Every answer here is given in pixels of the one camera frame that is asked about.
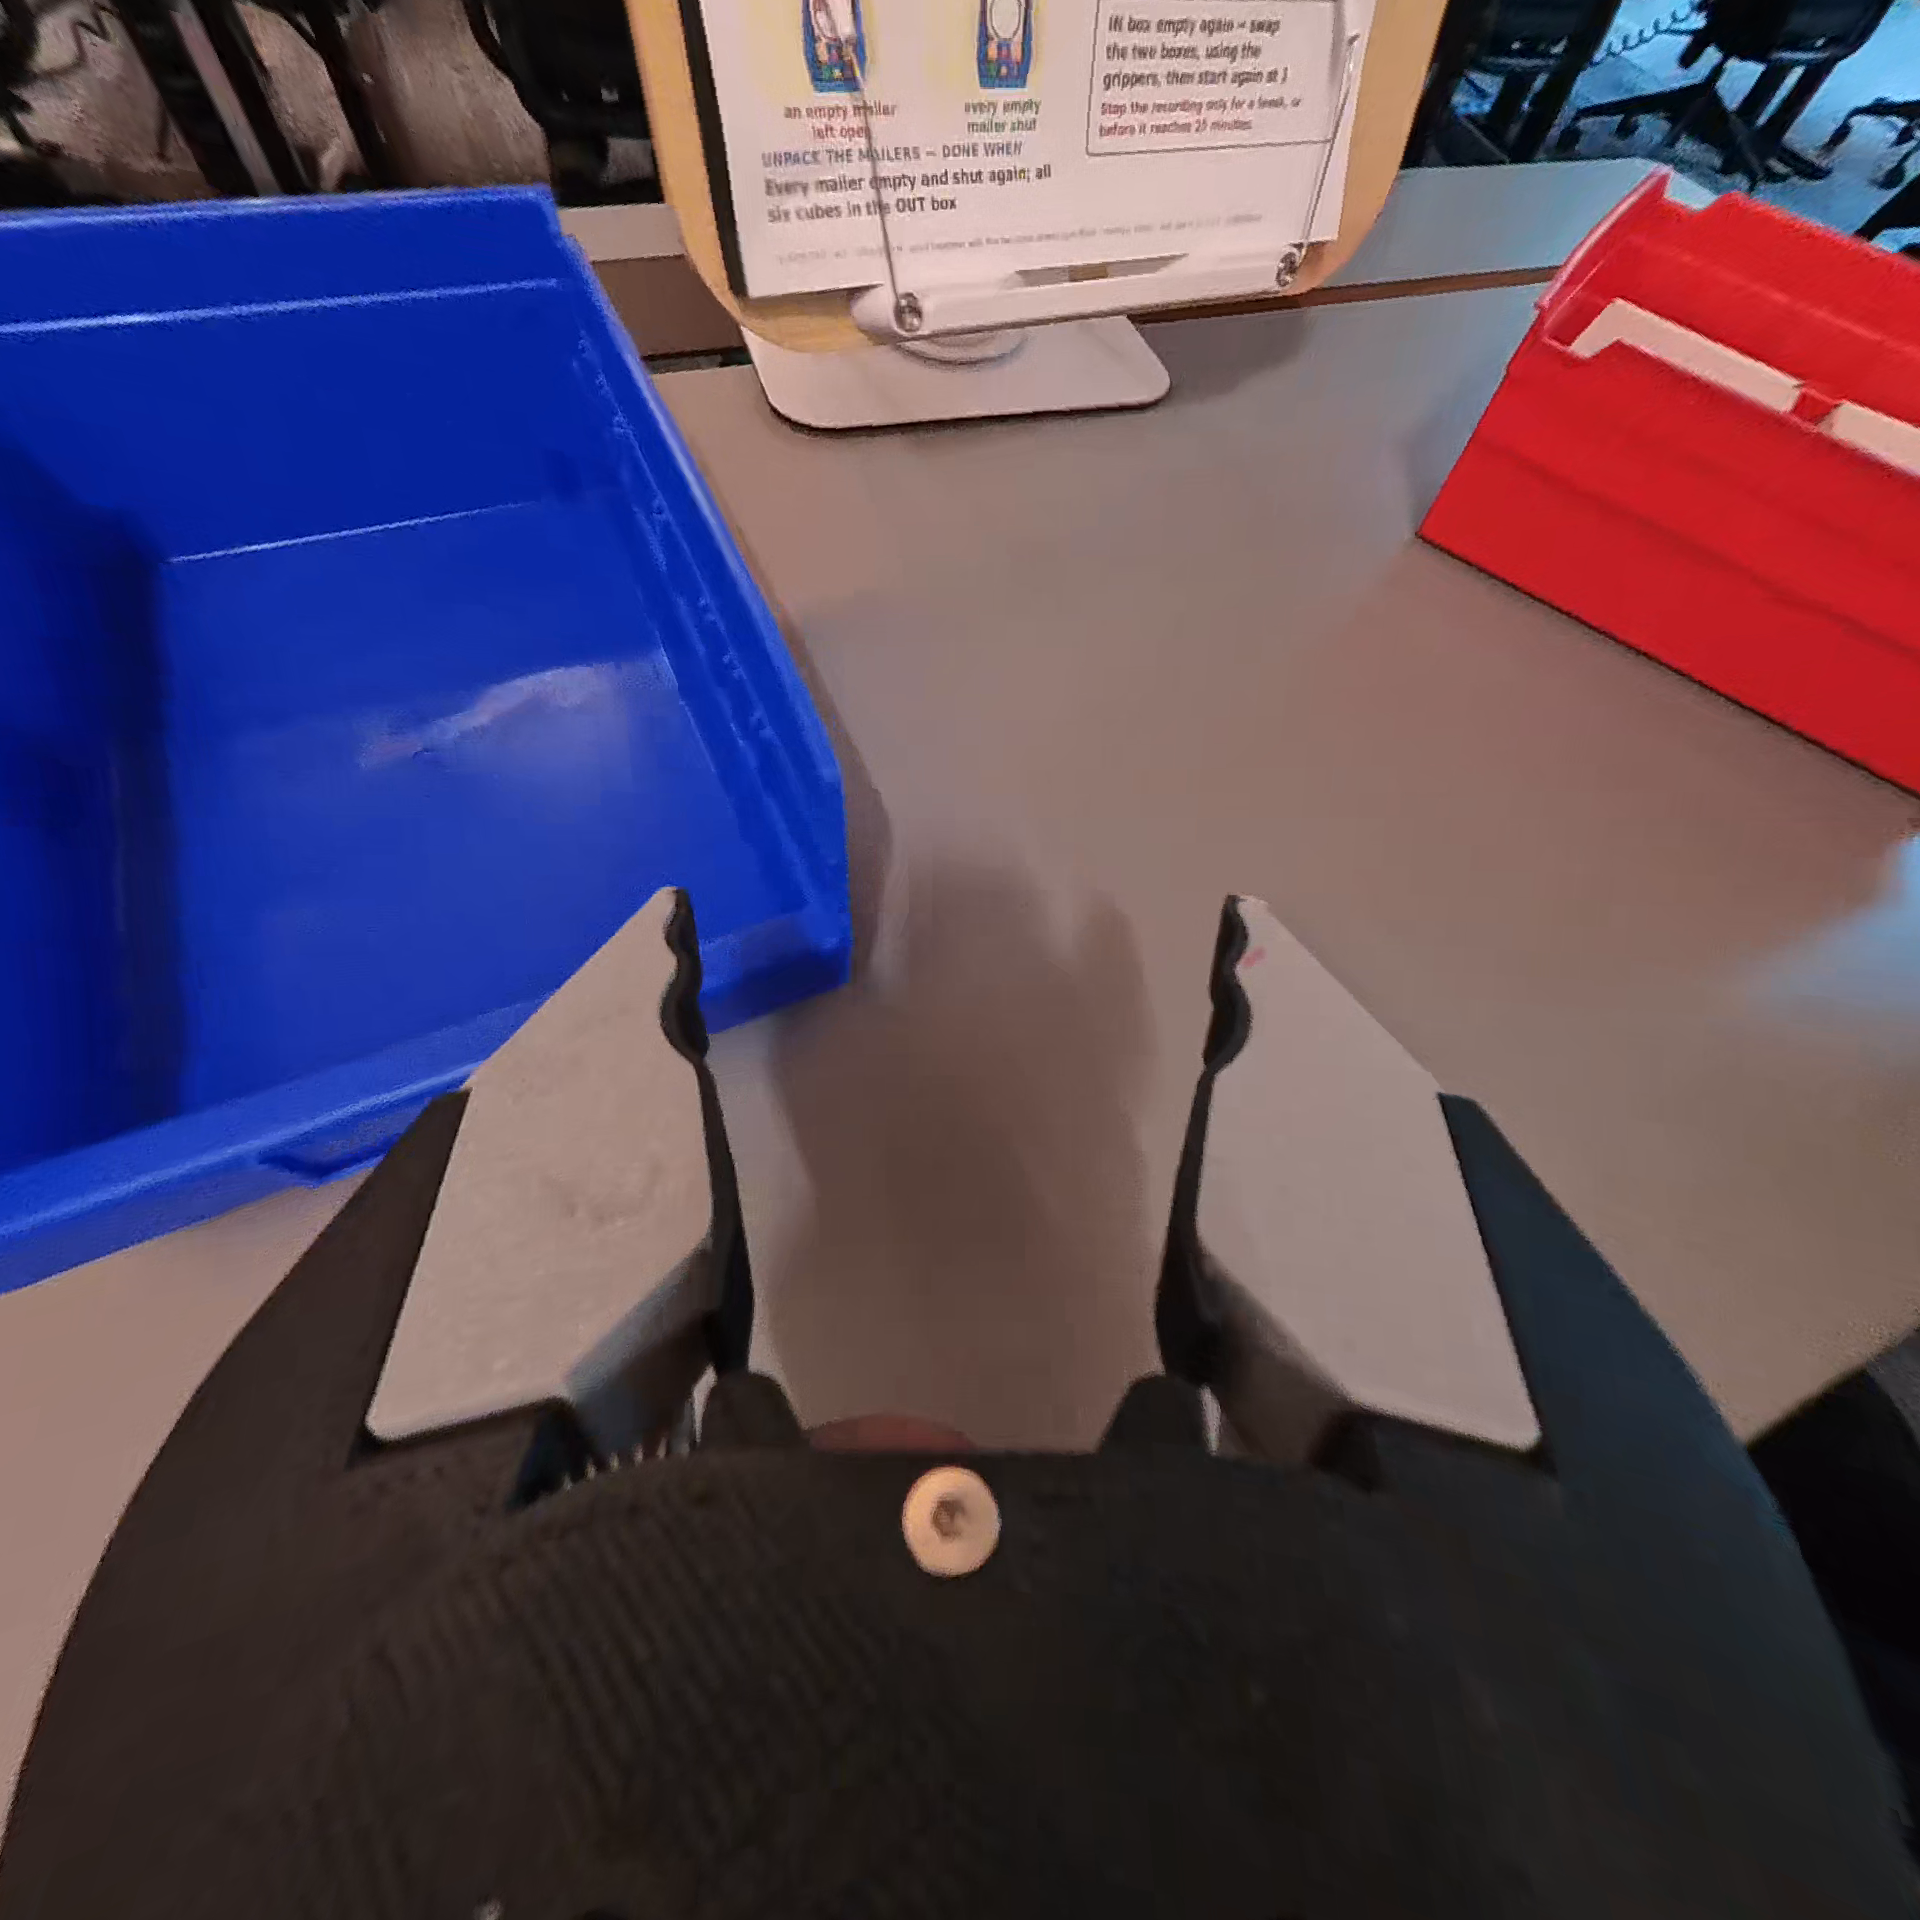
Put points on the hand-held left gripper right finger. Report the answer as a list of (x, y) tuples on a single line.
[(1351, 1214)]

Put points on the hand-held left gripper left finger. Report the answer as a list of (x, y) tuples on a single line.
[(555, 1200)]

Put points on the blue plastic bin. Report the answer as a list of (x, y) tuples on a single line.
[(375, 675)]

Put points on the red plastic bin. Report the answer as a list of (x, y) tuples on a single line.
[(1680, 570)]

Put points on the white cardboard mailer box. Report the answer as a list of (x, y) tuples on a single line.
[(1876, 434), (1680, 347)]

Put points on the black office chair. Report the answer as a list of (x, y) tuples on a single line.
[(1771, 75)]

